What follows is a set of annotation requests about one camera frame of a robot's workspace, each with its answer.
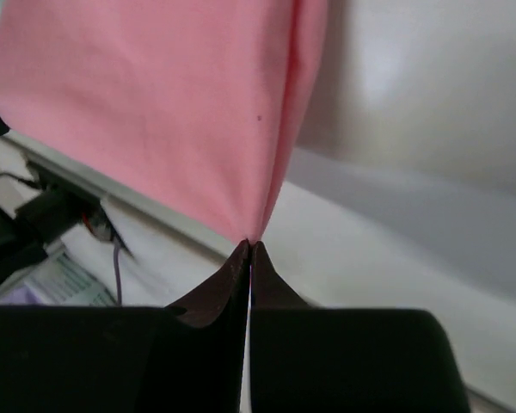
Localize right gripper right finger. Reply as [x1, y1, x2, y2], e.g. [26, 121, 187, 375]
[249, 243, 470, 412]

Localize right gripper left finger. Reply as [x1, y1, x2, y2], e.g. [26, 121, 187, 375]
[0, 241, 250, 412]

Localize light pink t shirt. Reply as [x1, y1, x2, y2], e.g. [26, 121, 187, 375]
[0, 1, 328, 242]

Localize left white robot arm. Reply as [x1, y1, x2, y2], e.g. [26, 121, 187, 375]
[0, 161, 99, 286]

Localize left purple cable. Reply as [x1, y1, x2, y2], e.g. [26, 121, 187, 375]
[111, 243, 125, 307]

